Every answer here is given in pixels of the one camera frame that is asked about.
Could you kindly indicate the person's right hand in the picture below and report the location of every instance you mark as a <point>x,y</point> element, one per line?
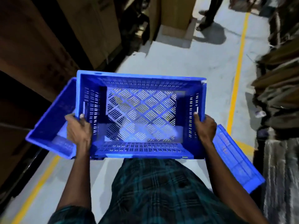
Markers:
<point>206,130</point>

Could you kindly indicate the person's left hand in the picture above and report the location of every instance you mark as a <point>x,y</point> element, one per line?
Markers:
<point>80,132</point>

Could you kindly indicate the person's left forearm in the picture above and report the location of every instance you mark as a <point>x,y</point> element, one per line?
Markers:
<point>74,179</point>

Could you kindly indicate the person's right forearm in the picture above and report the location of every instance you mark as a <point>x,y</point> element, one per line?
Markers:
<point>229,184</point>

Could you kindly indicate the clear plastic bottle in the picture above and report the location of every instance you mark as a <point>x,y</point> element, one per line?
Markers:
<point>260,114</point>

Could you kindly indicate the teal plaid shirt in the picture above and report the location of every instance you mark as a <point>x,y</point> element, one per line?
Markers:
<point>158,191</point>

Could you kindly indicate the grey striped bundle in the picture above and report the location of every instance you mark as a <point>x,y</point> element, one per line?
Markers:
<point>280,179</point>

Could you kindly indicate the plain cardboard box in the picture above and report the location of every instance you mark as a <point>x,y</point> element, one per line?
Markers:
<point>177,13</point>

